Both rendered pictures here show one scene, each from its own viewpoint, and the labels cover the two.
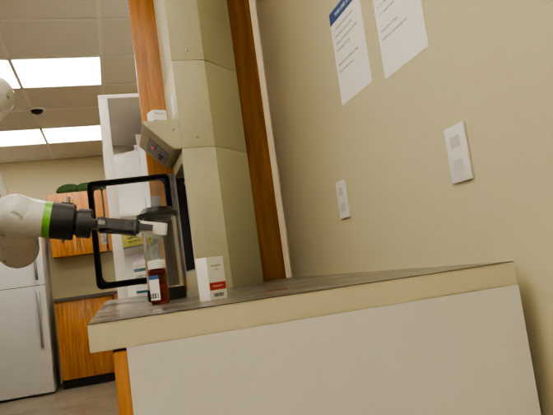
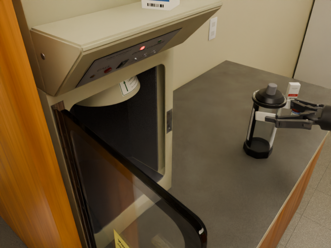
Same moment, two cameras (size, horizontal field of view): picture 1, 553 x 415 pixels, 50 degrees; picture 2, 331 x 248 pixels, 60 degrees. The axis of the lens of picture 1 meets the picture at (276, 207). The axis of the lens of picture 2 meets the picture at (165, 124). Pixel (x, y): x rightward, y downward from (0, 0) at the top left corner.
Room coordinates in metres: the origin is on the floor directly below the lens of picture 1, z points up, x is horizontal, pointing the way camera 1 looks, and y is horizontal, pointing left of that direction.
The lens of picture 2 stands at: (2.29, 0.80, 1.62)
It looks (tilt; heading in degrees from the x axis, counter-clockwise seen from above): 35 degrees down; 236
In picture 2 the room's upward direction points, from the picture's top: straight up
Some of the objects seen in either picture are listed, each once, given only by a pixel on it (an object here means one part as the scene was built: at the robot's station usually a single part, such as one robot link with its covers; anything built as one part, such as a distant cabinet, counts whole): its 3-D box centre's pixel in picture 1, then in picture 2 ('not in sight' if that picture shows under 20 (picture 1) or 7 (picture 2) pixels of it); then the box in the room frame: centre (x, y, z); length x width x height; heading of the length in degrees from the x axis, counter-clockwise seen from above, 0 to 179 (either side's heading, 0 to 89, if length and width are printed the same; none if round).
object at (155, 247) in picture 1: (161, 254); (263, 123); (1.55, 0.31, 1.06); 0.11 x 0.11 x 0.21
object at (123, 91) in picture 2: not in sight; (100, 76); (2.08, 0.22, 1.34); 0.18 x 0.18 x 0.05
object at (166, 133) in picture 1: (159, 146); (142, 42); (2.05, 0.38, 1.46); 0.32 x 0.11 x 0.10; 16
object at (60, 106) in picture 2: (178, 225); (79, 189); (2.21, 0.37, 1.19); 0.03 x 0.02 x 0.39; 16
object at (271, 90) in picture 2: (156, 209); (270, 93); (1.55, 0.31, 1.18); 0.09 x 0.09 x 0.07
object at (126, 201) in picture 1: (133, 230); (125, 245); (2.19, 0.53, 1.19); 0.30 x 0.01 x 0.40; 98
